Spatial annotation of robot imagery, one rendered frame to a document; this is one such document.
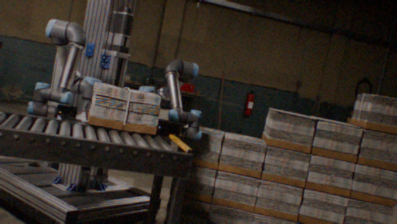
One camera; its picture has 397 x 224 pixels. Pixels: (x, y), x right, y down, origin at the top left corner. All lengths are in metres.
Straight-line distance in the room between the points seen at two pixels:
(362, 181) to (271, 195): 0.59
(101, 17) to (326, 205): 1.99
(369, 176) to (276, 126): 0.67
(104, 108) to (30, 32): 7.00
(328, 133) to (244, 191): 0.66
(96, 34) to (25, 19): 6.26
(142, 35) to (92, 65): 6.31
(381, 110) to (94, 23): 2.03
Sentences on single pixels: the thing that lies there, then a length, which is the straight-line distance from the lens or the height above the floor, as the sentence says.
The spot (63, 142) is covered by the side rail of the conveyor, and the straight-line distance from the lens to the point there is 2.08.
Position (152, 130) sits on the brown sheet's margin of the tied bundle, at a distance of 2.57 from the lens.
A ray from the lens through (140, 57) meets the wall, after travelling 9.49.
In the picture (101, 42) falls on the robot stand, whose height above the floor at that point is 1.30.
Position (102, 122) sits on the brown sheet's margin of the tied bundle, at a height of 0.83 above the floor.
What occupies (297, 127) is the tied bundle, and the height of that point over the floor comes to 0.98.
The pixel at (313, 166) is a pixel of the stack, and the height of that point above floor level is 0.76.
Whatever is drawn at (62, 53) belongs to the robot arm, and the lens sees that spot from 2.86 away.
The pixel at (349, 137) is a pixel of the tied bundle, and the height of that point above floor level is 0.99.
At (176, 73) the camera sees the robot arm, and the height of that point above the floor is 1.18.
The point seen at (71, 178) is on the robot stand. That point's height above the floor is 0.30.
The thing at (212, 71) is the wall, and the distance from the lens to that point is 9.84.
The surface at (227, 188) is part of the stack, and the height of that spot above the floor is 0.49.
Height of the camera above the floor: 1.16
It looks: 4 degrees down
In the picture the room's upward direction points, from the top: 11 degrees clockwise
